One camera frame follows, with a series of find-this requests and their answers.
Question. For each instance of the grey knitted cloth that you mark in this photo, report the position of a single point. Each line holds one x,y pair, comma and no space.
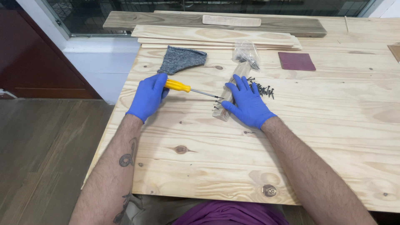
181,59

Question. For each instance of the maroon sandpaper sheet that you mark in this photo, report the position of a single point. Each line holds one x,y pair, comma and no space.
296,61

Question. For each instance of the person's right hand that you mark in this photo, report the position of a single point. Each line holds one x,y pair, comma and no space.
250,106

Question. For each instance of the light pine plank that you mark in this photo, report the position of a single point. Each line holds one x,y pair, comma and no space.
187,41
212,33
187,46

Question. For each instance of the beige trousers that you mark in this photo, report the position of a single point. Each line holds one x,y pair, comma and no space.
156,211

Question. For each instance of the small light wooden block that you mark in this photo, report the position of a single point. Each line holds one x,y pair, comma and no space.
240,71

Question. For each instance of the dark weathered wooden plank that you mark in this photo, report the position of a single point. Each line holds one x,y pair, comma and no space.
156,21

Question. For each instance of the clear plastic bag of screws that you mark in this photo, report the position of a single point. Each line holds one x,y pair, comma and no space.
247,56

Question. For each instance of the purple shirt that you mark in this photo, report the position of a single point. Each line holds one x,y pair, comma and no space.
231,214

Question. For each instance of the person's left fingers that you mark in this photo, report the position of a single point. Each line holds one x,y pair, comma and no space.
161,81

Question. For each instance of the pile of black screws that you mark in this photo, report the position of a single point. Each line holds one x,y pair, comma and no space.
265,90

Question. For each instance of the brown board piece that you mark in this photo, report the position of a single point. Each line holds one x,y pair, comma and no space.
395,51

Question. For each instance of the small rounded wooden slat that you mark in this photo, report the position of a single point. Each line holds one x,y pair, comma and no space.
231,21

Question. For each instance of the window with metal grille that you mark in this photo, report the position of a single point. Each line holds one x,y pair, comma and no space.
156,7

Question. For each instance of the dark red door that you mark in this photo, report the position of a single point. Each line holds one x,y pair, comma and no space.
40,59

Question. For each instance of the person's left hand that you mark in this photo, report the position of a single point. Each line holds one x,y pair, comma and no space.
147,97

